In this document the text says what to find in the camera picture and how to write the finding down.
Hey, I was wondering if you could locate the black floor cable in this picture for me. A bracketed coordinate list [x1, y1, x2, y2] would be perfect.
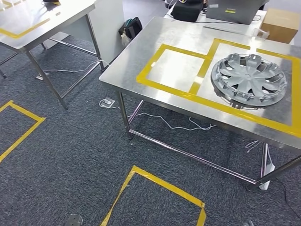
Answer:
[275, 178, 301, 220]

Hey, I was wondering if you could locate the white power cable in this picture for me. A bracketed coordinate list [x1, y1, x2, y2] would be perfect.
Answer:
[246, 140, 262, 153]

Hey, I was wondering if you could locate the clear plastic wrapper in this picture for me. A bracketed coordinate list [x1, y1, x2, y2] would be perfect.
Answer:
[251, 28, 270, 41]

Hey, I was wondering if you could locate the black left robot foot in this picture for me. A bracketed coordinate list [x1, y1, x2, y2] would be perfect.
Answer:
[65, 214, 84, 226]

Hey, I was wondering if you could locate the brown cardboard box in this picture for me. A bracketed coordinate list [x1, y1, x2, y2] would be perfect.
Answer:
[260, 8, 300, 44]

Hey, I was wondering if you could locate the steel workbench table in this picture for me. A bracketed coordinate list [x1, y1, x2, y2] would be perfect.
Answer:
[99, 16, 301, 192]

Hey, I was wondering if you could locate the grey plastic wheel hubcap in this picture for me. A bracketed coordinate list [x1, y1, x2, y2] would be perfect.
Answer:
[210, 53, 288, 110]

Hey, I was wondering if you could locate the white power strip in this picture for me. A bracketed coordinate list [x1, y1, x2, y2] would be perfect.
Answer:
[259, 163, 275, 191]

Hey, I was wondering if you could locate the yellow floor tape square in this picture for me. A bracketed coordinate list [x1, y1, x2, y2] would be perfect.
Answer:
[100, 165, 207, 226]
[0, 100, 46, 163]

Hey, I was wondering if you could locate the white desk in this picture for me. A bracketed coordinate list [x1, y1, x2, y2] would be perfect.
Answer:
[164, 0, 294, 46]

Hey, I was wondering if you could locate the black carrying case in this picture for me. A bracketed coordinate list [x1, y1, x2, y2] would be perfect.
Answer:
[172, 0, 204, 23]

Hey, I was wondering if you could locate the white floor cable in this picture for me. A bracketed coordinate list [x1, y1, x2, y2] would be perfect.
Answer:
[36, 60, 109, 75]
[99, 98, 217, 132]

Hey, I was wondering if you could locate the pale fluffy tassel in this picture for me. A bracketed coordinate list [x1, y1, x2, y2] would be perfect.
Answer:
[121, 32, 132, 48]

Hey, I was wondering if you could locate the black bag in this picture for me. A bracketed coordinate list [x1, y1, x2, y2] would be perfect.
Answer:
[118, 16, 143, 40]

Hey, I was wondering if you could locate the grey laptop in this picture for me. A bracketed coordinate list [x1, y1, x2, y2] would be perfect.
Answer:
[206, 0, 270, 25]

